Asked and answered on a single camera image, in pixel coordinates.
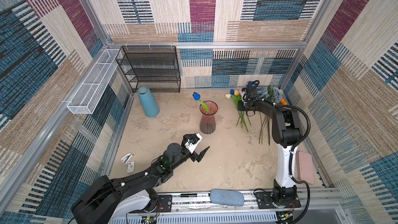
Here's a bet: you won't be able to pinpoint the red ribbed glass vase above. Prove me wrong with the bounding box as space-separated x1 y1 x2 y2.
199 101 218 134

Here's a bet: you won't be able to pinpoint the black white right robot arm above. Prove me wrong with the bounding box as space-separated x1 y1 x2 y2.
237 86 311 208

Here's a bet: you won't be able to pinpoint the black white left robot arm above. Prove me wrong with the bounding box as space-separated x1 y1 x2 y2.
70 143 209 224

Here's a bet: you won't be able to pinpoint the teal cylindrical vase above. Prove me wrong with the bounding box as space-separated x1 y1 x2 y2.
137 87 160 118

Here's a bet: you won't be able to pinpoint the blue-grey artificial rose bunch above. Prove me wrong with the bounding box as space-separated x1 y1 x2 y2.
247 80 283 145

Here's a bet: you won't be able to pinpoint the orange artificial flower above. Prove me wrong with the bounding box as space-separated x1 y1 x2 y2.
279 99 288 105

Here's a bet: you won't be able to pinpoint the blue-grey oval pad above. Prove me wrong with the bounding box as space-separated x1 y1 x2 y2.
209 189 245 206

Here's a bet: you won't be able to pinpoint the small white paper tags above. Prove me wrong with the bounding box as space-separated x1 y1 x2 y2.
121 153 135 173

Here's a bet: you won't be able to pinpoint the pink rectangular pad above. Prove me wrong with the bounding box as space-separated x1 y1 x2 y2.
296 151 315 185

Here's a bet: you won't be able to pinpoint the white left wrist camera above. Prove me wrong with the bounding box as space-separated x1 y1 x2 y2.
181 133 203 154

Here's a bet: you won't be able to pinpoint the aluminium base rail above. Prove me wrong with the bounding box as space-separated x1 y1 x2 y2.
77 188 343 224

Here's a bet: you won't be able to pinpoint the black wire shelf rack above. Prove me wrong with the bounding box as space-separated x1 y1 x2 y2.
116 46 181 93

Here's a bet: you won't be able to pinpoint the white wire mesh basket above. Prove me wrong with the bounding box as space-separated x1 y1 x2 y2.
67 49 119 115

